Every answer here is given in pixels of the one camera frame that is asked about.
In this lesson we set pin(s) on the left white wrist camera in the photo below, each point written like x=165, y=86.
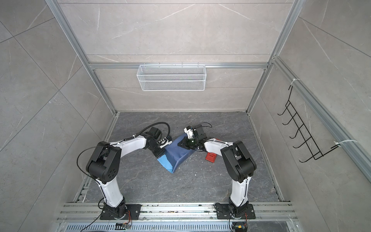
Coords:
x=165, y=141

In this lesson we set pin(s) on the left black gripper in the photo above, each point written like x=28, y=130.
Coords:
x=161, y=153

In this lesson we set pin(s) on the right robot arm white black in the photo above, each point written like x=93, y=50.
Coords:
x=238, y=161

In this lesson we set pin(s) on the aluminium mounting rail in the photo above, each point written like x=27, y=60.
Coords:
x=178, y=217

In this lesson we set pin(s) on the white wire mesh basket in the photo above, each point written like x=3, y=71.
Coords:
x=174, y=77

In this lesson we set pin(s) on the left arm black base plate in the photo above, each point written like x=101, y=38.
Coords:
x=130, y=211

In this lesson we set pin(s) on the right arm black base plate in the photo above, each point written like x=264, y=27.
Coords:
x=227, y=211

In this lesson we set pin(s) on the black wire hook rack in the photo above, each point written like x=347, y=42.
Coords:
x=303, y=132

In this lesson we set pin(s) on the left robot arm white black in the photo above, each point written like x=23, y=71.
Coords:
x=103, y=166

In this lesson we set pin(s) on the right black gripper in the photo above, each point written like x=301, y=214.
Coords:
x=186, y=141

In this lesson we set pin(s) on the light blue wrapping paper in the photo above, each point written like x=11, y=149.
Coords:
x=174, y=155

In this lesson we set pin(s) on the red tape dispenser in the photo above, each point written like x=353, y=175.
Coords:
x=211, y=157

